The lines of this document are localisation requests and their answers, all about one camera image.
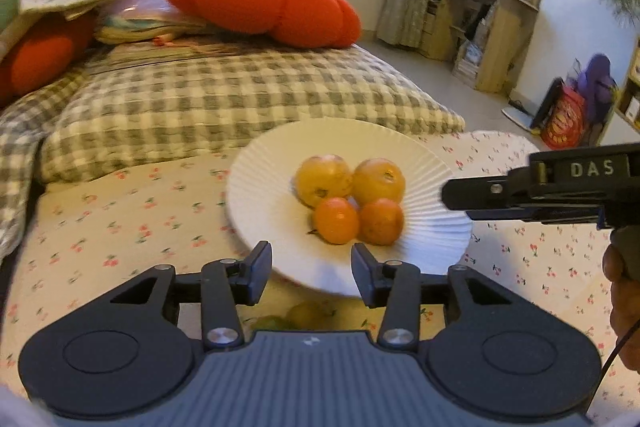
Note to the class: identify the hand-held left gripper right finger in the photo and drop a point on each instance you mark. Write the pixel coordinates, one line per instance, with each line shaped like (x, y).
(365, 274)

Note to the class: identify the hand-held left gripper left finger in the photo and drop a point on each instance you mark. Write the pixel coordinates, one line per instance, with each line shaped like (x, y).
(259, 272)

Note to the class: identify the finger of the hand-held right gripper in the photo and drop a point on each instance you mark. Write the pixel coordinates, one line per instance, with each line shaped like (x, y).
(550, 214)
(475, 194)

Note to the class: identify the yellow-brown round fruit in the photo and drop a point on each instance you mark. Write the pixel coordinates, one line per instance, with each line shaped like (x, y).
(307, 314)

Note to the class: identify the white ribbed plate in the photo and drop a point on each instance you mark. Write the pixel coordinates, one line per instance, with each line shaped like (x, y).
(270, 187)

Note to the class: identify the person's right hand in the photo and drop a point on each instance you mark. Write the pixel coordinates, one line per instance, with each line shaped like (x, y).
(625, 307)

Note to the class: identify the small orange tangerine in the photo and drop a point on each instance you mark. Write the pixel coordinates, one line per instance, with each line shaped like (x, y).
(381, 222)
(336, 221)

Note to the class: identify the red printed bag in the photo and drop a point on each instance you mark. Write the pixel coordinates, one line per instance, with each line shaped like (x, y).
(562, 119)

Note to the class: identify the white flat board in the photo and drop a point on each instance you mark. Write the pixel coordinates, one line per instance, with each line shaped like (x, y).
(520, 119)

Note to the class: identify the black flat board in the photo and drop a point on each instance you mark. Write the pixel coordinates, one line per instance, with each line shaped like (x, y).
(546, 102)

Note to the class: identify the large yellow round fruit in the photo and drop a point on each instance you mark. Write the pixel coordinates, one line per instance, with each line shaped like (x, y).
(320, 179)
(380, 182)

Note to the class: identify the purple bag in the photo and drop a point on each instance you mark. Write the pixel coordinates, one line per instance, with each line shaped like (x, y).
(597, 87)

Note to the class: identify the wooden side shelf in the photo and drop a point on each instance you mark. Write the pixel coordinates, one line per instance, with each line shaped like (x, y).
(631, 87)

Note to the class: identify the cherry print bed sheet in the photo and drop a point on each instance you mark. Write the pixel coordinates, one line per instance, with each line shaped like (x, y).
(125, 217)

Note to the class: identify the wooden bookshelf desk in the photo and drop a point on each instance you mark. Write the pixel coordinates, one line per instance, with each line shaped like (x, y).
(505, 27)

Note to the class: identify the grey checked pillow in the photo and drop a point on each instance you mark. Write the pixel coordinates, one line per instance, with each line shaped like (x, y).
(200, 107)

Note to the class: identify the stack of folded cloths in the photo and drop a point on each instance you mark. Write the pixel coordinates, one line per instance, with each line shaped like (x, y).
(150, 32)

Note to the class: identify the grey checked blanket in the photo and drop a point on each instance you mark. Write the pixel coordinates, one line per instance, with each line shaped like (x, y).
(20, 132)

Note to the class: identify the red plush cushion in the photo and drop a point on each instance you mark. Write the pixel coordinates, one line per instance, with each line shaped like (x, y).
(40, 57)

